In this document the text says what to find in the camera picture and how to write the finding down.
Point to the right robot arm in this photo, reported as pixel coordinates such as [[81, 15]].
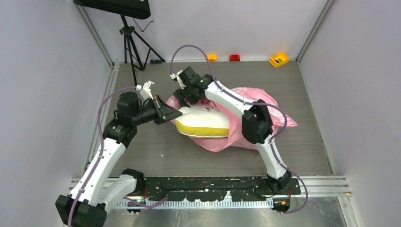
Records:
[[256, 121]]

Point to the orange toy block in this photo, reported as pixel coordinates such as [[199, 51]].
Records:
[[212, 57]]

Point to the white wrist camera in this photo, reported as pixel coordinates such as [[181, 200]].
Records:
[[175, 77], [145, 90]]

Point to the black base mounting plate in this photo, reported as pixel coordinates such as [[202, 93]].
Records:
[[208, 189]]

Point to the black light panel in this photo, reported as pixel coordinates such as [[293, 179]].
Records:
[[138, 9]]

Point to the white yellow-edged pillow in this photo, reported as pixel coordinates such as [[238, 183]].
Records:
[[201, 122]]

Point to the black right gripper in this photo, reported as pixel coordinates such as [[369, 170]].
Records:
[[182, 93]]

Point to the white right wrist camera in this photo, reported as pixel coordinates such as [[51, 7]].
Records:
[[175, 77]]

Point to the red toy block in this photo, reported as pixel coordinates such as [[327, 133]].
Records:
[[234, 57]]

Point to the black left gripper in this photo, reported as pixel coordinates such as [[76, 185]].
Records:
[[164, 112]]

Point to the yellow toy bin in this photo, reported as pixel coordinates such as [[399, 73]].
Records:
[[279, 60]]

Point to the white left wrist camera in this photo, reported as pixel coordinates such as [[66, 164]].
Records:
[[145, 90]]

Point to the small black adapter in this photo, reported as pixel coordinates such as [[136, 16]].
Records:
[[155, 61]]

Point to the pink floral pillowcase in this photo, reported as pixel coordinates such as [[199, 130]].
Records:
[[235, 138]]

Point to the black camera tripod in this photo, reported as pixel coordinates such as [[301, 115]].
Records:
[[131, 52]]

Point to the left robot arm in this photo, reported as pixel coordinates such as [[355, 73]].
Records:
[[89, 202]]

